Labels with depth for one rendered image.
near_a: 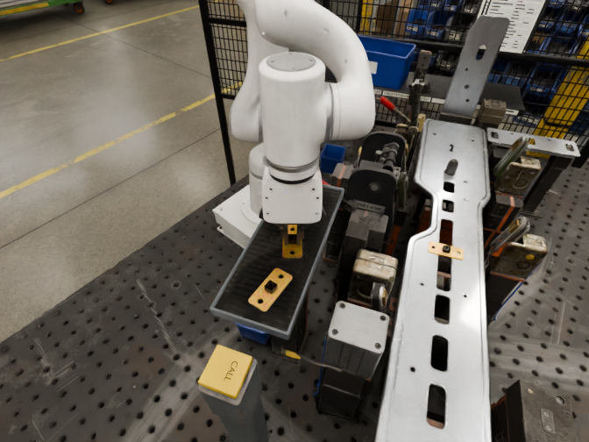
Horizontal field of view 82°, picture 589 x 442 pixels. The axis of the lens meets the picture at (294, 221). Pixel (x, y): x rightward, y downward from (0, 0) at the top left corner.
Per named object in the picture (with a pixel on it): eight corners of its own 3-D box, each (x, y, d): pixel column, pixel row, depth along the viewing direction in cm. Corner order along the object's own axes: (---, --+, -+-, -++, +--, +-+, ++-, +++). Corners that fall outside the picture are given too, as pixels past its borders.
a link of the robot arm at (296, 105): (321, 133, 55) (263, 136, 54) (327, 46, 45) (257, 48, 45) (329, 165, 49) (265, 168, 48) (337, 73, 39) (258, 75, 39)
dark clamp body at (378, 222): (368, 323, 105) (394, 241, 77) (326, 310, 108) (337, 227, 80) (374, 294, 112) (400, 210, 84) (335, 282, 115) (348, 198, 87)
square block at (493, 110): (471, 187, 149) (507, 110, 123) (451, 182, 151) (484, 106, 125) (471, 175, 154) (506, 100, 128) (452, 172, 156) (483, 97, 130)
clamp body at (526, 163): (499, 249, 125) (549, 174, 100) (464, 241, 128) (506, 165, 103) (497, 231, 131) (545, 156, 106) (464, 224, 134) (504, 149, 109)
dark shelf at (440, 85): (521, 117, 132) (525, 110, 129) (301, 83, 152) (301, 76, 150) (516, 93, 146) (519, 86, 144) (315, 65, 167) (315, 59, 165)
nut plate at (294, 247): (302, 258, 64) (302, 254, 63) (281, 258, 64) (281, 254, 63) (301, 225, 70) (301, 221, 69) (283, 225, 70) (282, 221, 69)
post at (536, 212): (542, 218, 136) (586, 158, 115) (511, 211, 138) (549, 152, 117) (539, 208, 140) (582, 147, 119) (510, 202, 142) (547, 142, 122)
